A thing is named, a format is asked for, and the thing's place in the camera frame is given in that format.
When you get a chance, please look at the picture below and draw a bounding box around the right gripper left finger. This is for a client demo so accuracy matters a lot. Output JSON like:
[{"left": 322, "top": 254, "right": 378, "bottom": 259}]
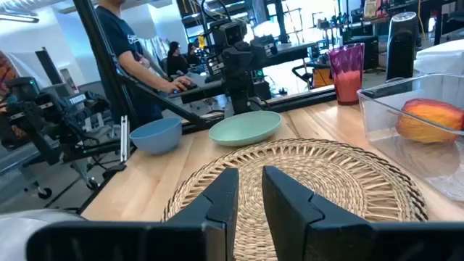
[{"left": 25, "top": 167, "right": 240, "bottom": 261}]

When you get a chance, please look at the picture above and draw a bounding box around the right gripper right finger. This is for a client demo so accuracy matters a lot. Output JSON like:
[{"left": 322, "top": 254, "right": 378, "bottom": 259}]
[{"left": 261, "top": 165, "right": 464, "bottom": 261}]

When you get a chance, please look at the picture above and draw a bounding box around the pale green plate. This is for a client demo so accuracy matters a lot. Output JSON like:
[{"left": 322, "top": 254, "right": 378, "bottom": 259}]
[{"left": 208, "top": 110, "right": 283, "bottom": 147}]

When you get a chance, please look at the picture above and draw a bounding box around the blue bowl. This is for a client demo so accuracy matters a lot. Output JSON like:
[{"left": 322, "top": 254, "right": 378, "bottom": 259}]
[{"left": 129, "top": 116, "right": 183, "bottom": 156}]

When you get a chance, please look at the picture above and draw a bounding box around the pink plastic cup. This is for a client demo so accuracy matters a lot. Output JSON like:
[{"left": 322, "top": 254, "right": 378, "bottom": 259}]
[{"left": 328, "top": 42, "right": 366, "bottom": 107}]

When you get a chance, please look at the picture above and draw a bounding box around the red yellow apple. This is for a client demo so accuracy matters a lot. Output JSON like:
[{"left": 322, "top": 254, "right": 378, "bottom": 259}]
[{"left": 394, "top": 98, "right": 464, "bottom": 144}]

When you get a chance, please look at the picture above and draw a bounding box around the person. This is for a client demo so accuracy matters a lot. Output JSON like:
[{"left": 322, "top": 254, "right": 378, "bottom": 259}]
[
  {"left": 186, "top": 42, "right": 201, "bottom": 67},
  {"left": 166, "top": 41, "right": 190, "bottom": 77},
  {"left": 94, "top": 0, "right": 195, "bottom": 126}
]

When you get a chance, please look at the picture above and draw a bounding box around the black desk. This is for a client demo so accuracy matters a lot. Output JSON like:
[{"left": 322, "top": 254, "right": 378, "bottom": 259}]
[{"left": 253, "top": 41, "right": 317, "bottom": 69}]

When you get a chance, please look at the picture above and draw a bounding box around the round woven straw placemat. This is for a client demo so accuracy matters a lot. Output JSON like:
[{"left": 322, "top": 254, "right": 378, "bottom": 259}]
[{"left": 162, "top": 137, "right": 429, "bottom": 261}]

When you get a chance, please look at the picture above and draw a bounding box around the orange shop vacuum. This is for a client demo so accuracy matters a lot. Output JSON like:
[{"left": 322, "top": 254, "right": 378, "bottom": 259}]
[{"left": 311, "top": 67, "right": 334, "bottom": 89}]

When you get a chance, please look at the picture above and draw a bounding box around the short silver aluminium bar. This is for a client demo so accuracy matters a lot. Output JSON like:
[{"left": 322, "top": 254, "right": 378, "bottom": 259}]
[{"left": 120, "top": 115, "right": 130, "bottom": 162}]

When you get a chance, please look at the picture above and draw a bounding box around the small black cabinet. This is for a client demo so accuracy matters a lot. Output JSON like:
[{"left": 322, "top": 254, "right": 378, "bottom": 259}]
[{"left": 344, "top": 34, "right": 380, "bottom": 72}]

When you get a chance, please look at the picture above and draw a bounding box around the clear plastic container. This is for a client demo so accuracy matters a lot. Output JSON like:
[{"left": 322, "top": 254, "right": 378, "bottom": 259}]
[{"left": 357, "top": 73, "right": 464, "bottom": 204}]

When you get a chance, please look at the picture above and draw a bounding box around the ceiling light strip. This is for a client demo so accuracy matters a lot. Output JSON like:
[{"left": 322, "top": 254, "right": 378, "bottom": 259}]
[{"left": 0, "top": 12, "right": 40, "bottom": 24}]

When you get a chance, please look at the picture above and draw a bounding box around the orange patterned cloth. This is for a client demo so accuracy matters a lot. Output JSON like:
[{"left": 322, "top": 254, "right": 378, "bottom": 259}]
[{"left": 0, "top": 50, "right": 19, "bottom": 96}]

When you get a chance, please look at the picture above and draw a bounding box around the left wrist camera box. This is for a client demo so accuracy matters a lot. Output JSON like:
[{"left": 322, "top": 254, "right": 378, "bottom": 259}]
[{"left": 210, "top": 20, "right": 248, "bottom": 48}]

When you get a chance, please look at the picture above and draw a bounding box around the black aluminium frame rail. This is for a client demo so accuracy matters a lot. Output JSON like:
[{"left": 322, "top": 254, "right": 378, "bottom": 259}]
[{"left": 181, "top": 86, "right": 338, "bottom": 135}]

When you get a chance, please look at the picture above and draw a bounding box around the black diagonal frame brace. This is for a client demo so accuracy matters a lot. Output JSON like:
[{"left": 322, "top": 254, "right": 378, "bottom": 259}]
[{"left": 117, "top": 70, "right": 215, "bottom": 128}]

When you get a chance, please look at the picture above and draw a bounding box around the black frame post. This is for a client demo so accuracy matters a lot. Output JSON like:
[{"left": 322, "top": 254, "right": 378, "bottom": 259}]
[{"left": 72, "top": 0, "right": 141, "bottom": 128}]

